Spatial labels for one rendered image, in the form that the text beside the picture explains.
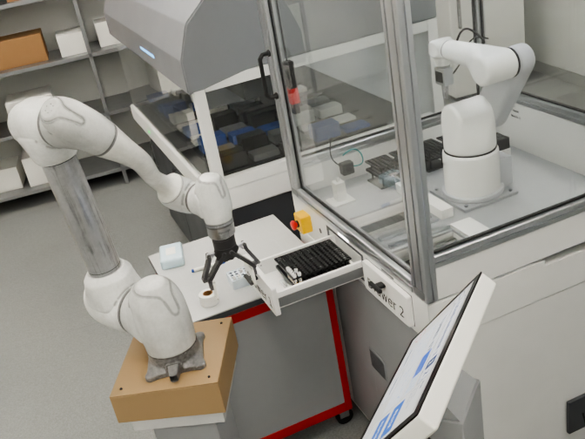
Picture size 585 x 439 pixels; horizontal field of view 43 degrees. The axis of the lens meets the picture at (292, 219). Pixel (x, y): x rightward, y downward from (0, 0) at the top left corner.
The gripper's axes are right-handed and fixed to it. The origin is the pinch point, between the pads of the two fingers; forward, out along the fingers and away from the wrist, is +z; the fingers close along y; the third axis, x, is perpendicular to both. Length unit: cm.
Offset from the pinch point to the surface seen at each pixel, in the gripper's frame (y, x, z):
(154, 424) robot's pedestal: -40, -30, 17
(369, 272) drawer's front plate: 40.9, -19.0, 0.7
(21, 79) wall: -40, 429, 0
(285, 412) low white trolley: 11, 14, 70
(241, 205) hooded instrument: 29, 83, 10
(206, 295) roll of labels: -6.5, 20.4, 11.0
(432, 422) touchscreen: 5, -116, -27
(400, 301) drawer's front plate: 41, -39, 2
